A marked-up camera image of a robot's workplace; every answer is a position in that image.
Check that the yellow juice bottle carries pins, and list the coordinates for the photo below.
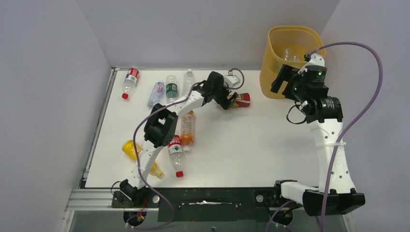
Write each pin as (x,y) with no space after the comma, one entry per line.
(129,149)

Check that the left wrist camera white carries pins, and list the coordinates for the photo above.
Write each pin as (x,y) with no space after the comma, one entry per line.
(232,80)

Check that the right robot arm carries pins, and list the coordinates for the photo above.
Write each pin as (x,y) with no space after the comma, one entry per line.
(336,193)

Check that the amber tea bottle red label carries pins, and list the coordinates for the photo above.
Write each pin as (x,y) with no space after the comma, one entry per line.
(242,101)

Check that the red label bottle red cap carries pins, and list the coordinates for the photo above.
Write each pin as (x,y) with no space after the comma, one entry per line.
(176,156)

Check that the clear bottle dark green label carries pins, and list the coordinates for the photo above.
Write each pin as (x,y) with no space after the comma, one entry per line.
(171,88)

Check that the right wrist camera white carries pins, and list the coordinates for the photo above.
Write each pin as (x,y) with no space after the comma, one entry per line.
(312,59)

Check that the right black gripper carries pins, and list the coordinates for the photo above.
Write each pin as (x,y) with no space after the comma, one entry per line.
(284,81)

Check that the clear bottle red label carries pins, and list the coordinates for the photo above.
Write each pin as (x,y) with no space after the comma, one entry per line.
(129,83)

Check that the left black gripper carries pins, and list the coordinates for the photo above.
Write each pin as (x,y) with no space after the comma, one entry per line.
(224,103)

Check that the clear bottle blue purple label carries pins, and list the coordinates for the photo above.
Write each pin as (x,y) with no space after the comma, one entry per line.
(156,94)

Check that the clear bottle white label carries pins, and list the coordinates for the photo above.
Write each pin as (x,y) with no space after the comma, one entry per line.
(296,59)

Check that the orange soda bottle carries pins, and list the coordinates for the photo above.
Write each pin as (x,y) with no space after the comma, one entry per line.
(187,134)

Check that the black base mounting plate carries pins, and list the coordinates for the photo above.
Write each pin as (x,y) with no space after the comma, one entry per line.
(202,204)

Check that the yellow plastic waste bin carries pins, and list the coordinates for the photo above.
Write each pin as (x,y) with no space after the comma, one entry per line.
(300,39)

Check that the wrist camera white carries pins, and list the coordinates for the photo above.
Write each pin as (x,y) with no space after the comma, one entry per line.
(312,59)
(232,80)

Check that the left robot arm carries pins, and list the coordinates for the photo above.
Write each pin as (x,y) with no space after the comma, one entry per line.
(160,125)

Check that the clear unlabelled bottle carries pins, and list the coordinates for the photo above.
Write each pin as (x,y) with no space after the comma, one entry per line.
(188,81)

